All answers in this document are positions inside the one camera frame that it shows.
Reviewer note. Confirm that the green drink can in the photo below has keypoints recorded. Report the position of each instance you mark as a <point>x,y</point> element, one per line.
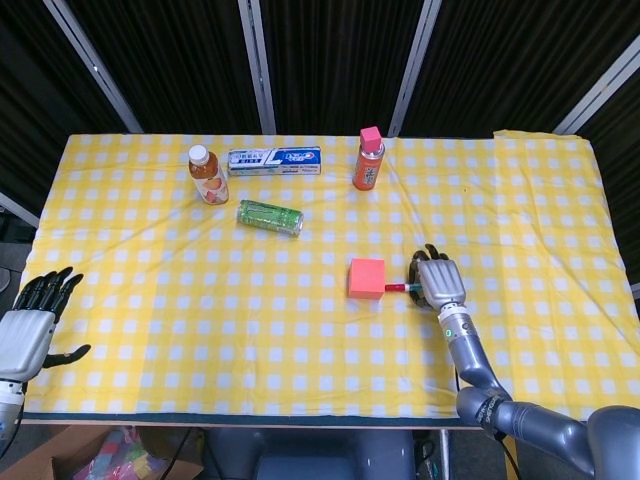
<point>270,216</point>

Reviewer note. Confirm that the yellow checkered tablecloth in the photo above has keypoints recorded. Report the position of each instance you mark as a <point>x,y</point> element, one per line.
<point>200,325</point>

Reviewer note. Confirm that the silver partition frame post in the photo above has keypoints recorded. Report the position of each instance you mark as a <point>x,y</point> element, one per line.
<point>600,90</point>
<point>95,65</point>
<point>257,65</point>
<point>17,210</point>
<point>415,65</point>

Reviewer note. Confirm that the large pink cube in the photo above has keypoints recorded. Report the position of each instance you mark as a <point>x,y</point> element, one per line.
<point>366,280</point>

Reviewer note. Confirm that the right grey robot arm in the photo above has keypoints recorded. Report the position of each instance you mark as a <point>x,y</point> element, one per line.
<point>470,360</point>

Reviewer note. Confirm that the colourful toy blocks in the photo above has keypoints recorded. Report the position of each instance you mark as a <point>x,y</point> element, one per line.
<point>125,460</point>

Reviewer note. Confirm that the orange Arctic Ocean can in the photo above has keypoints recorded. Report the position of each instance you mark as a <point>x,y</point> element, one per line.
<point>367,172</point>

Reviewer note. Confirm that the brown cardboard box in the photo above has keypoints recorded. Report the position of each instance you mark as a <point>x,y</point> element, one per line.
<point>60,450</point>

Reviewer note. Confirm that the small pink cube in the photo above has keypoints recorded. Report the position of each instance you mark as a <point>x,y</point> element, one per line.
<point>371,138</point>

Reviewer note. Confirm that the blue white toothpaste box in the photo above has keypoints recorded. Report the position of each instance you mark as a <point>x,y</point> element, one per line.
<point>275,161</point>

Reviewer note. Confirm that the green marker red cap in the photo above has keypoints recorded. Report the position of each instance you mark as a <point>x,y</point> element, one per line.
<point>395,287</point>

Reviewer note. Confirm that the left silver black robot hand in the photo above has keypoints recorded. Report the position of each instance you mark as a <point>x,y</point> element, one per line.
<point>25,340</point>

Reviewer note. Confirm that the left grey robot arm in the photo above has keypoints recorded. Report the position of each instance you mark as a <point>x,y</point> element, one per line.
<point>7,410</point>

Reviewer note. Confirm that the juice bottle with white cap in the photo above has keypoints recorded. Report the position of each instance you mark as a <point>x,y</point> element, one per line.
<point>207,175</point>

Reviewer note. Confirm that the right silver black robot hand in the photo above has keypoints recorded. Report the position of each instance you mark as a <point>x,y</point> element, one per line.
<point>442,285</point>

